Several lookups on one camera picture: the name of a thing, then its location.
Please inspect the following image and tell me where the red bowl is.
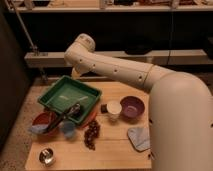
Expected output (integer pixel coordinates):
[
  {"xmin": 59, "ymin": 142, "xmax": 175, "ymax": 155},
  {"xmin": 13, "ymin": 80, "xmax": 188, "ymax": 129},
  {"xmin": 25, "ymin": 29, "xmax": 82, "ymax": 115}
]
[{"xmin": 32, "ymin": 112, "xmax": 58, "ymax": 134}]

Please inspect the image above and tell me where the grey folded cloth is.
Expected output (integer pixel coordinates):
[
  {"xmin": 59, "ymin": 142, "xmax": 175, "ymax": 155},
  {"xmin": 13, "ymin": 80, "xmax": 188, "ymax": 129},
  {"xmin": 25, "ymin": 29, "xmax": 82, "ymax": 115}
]
[{"xmin": 127, "ymin": 127, "xmax": 150, "ymax": 152}]

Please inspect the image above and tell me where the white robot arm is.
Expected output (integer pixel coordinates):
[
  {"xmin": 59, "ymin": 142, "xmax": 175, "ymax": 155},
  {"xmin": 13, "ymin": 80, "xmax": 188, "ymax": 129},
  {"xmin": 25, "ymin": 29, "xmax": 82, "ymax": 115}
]
[{"xmin": 64, "ymin": 33, "xmax": 213, "ymax": 171}]

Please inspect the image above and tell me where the white wall shelf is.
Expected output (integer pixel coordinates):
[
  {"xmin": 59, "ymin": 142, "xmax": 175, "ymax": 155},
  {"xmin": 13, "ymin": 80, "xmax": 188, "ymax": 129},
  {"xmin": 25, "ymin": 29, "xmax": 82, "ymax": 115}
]
[{"xmin": 24, "ymin": 49, "xmax": 212, "ymax": 69}]

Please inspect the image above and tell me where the light blue cup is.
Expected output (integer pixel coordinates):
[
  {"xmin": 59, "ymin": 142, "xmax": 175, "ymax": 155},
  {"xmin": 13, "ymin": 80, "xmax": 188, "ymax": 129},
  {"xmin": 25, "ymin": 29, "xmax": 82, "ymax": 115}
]
[{"xmin": 61, "ymin": 121, "xmax": 76, "ymax": 138}]

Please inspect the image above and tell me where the orange plate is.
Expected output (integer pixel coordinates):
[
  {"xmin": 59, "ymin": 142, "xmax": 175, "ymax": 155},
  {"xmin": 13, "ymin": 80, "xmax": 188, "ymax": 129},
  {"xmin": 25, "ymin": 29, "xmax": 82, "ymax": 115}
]
[{"xmin": 78, "ymin": 111, "xmax": 97, "ymax": 129}]

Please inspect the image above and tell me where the bunch of dark grapes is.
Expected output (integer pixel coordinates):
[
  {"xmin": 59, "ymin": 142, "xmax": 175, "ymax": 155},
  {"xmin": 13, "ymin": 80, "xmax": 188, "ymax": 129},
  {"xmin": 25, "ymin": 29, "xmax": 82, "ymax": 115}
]
[{"xmin": 84, "ymin": 120, "xmax": 100, "ymax": 150}]

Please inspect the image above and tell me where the small dark brown block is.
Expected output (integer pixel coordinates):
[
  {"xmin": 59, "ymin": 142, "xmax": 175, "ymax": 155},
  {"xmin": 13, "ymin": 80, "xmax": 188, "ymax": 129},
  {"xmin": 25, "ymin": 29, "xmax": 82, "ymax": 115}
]
[{"xmin": 101, "ymin": 104, "xmax": 108, "ymax": 113}]

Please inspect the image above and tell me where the purple bowl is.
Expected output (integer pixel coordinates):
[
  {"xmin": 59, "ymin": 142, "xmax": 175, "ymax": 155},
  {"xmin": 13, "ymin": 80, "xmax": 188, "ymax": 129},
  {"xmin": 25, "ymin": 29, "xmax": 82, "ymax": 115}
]
[{"xmin": 120, "ymin": 96, "xmax": 145, "ymax": 119}]

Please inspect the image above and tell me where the green plastic tray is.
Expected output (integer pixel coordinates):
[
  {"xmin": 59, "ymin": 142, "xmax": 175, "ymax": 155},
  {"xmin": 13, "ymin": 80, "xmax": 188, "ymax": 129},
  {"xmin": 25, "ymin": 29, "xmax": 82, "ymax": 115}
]
[{"xmin": 38, "ymin": 75, "xmax": 102, "ymax": 125}]

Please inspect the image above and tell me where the metal diagonal rod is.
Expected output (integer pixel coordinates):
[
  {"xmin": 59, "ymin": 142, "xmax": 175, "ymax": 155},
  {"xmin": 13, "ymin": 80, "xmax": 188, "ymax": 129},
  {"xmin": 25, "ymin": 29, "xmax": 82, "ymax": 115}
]
[{"xmin": 8, "ymin": 0, "xmax": 48, "ymax": 56}]

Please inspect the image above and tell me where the upper wooden shelf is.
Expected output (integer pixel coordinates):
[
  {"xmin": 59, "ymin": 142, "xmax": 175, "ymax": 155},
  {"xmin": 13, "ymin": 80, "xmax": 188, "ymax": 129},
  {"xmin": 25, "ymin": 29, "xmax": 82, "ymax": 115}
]
[{"xmin": 3, "ymin": 0, "xmax": 213, "ymax": 12}]

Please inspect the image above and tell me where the white cup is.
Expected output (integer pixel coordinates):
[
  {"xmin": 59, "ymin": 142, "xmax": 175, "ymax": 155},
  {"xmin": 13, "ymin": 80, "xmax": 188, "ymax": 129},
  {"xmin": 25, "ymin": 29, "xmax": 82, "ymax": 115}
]
[{"xmin": 106, "ymin": 101, "xmax": 122, "ymax": 121}]

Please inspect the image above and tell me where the dark metal gripper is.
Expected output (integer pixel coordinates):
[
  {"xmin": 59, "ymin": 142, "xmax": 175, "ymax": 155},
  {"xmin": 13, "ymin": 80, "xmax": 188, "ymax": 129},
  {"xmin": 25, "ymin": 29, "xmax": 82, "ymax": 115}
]
[{"xmin": 45, "ymin": 103, "xmax": 81, "ymax": 133}]

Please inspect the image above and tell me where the metal cup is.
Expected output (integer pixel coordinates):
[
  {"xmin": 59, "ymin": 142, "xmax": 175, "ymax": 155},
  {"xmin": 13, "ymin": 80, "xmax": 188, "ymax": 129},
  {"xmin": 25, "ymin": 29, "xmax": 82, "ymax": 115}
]
[{"xmin": 39, "ymin": 148, "xmax": 55, "ymax": 166}]

